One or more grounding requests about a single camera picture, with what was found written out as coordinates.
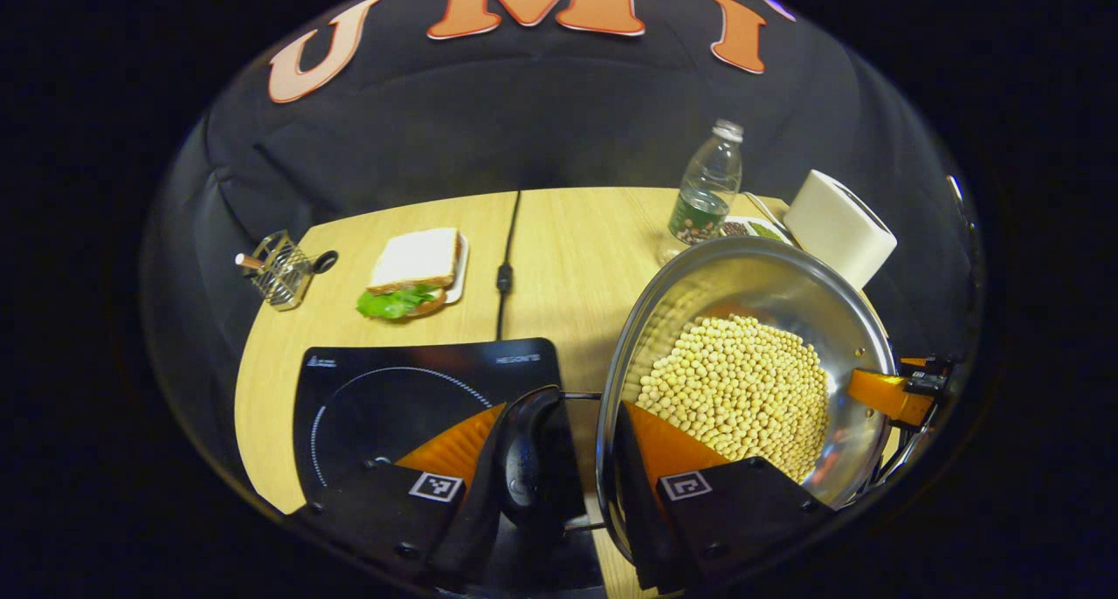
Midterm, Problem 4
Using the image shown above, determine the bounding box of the sandwich with lettuce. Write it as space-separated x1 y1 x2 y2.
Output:
356 227 461 320

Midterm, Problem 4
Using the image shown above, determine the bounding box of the black induction cooktop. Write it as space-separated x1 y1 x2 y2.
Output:
293 338 605 596

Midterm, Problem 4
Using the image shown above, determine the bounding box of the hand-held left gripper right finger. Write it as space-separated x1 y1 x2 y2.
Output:
611 401 835 593

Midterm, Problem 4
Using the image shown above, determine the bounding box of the steel pot with black handles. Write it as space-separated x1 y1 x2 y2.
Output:
498 237 927 565

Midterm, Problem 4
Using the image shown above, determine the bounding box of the pile of yellow soybeans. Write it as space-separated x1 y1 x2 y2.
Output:
636 314 831 484

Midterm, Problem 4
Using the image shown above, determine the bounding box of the black power cable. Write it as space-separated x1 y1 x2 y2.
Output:
494 190 523 341

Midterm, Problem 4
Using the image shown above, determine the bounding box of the white toaster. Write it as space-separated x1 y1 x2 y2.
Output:
783 169 898 291

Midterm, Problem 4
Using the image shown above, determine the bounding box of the clear plastic water bottle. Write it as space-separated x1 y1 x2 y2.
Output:
657 119 745 264

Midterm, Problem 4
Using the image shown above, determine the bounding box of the small white plate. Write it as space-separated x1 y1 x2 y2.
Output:
441 232 471 306

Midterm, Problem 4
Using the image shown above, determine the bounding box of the white divided seasoning dish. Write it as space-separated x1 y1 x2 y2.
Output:
721 215 792 244

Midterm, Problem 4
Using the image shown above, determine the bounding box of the metal wire basket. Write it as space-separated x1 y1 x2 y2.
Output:
235 230 339 312

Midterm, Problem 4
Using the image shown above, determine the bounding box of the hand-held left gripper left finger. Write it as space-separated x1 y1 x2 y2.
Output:
293 398 525 587

